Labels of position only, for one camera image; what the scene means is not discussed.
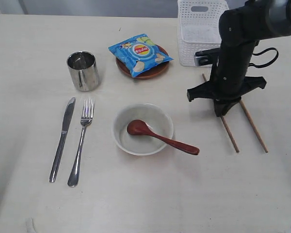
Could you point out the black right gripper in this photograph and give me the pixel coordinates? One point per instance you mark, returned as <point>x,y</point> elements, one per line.
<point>228,80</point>

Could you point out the light wooden chopstick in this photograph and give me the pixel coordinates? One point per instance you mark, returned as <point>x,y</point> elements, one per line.
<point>255,130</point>

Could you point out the dark wooden chopstick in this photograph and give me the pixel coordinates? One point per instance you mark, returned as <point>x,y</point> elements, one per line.
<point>229,134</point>

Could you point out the white floral ceramic bowl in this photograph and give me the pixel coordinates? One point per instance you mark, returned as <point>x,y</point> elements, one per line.
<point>156,119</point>

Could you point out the white perforated plastic basket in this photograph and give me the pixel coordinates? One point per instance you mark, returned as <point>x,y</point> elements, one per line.
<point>198,27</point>

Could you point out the reddish brown wooden spoon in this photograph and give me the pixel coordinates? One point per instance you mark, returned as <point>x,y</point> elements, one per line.
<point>139,127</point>

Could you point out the blue Lays chips bag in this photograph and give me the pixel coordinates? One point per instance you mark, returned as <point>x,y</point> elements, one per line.
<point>139,54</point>

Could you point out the silver metal fork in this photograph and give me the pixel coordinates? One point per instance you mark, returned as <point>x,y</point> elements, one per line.
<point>86,120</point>

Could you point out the silver table knife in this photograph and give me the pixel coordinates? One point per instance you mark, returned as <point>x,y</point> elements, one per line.
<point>65,126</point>

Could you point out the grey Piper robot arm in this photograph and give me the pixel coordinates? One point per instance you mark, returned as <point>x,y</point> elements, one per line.
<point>241,29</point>

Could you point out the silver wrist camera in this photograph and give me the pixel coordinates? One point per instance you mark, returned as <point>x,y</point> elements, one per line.
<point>206,57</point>

